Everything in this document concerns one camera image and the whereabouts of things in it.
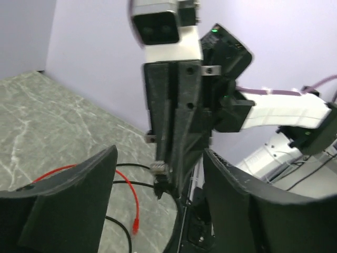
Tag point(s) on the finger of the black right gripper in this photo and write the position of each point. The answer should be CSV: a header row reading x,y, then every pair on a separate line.
x,y
191,128
160,85

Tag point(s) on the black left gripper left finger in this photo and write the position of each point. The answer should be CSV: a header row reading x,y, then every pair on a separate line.
x,y
63,213

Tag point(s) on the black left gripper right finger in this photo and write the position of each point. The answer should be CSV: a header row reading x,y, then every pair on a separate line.
x,y
249,215

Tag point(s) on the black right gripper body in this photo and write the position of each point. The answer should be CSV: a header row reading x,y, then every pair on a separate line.
x,y
224,60

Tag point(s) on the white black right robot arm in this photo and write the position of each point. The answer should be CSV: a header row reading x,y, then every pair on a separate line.
x,y
302,117

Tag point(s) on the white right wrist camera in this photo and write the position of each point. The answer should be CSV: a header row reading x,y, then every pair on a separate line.
x,y
166,30

